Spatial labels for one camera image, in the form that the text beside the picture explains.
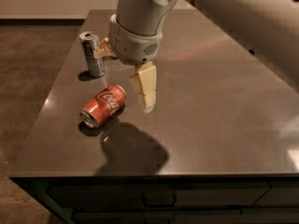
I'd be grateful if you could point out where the red coke can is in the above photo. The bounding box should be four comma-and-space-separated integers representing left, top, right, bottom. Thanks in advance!
79, 85, 126, 129

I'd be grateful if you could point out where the silver upright drink can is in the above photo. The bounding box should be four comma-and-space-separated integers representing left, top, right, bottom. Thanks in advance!
79, 31, 105, 77

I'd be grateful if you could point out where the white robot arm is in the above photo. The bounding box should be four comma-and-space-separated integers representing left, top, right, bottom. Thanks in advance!
93, 0, 299, 111

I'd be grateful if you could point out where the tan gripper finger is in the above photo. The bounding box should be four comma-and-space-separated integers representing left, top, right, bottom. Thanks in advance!
93, 37, 114, 59
130, 62, 157, 113

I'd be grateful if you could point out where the dark cabinet drawer front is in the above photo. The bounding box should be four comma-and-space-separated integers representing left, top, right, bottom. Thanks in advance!
49, 182, 269, 211

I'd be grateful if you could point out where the black drawer handle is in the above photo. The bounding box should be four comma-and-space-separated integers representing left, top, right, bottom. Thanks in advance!
142, 193, 177, 208

